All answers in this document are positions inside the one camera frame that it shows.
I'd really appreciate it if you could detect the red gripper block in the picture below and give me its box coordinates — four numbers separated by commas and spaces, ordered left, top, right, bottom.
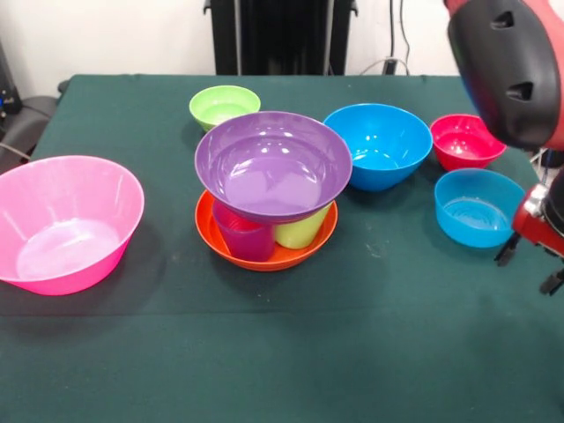
494, 183, 564, 297

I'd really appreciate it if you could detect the large blue bowl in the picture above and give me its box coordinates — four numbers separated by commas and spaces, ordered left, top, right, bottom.
323, 103, 434, 193

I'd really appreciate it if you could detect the green bowl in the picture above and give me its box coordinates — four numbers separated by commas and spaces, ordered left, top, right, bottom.
189, 85, 262, 132

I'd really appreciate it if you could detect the green cup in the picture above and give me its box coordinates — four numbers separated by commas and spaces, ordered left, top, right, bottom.
275, 206, 332, 249

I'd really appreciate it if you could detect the purple bowl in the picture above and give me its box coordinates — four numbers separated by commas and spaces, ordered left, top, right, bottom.
194, 110, 353, 224

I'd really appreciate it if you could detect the orange bowl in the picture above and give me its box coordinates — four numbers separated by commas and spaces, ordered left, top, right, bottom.
195, 189, 339, 272

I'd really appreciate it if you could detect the small magenta bowl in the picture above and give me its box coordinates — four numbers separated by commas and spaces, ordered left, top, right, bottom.
429, 114, 508, 172

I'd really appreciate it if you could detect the small blue bowl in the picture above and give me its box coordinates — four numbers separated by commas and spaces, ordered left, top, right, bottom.
434, 167, 527, 249

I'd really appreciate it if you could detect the large pink bowl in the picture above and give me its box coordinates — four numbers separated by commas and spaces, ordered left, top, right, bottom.
0, 154, 145, 296

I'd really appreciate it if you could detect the dark green table cloth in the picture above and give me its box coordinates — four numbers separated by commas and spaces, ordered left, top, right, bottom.
0, 73, 564, 423

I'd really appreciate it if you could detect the black stand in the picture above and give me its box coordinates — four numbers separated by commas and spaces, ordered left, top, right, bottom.
0, 39, 23, 133

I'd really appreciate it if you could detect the tangle of cables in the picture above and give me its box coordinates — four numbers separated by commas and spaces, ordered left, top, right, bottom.
528, 147, 564, 195

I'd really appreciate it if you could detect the purple cup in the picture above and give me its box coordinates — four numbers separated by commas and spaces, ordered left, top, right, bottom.
211, 200, 275, 263

